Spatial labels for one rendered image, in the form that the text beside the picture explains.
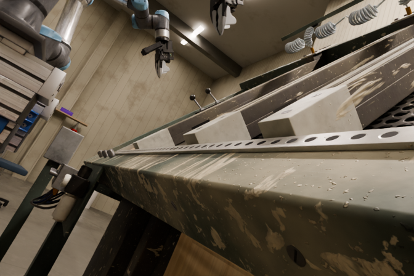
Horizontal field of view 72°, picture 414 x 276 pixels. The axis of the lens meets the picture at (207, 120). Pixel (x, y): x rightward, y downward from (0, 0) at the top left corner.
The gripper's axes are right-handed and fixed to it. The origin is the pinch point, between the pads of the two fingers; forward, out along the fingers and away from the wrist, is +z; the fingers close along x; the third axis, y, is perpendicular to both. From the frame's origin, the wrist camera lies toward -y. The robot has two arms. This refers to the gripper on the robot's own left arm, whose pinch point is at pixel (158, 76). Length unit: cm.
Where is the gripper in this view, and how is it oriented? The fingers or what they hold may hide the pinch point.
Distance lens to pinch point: 154.2
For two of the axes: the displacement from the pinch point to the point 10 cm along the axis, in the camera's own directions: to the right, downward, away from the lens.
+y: 8.8, 0.3, 4.7
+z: 0.2, 9.9, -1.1
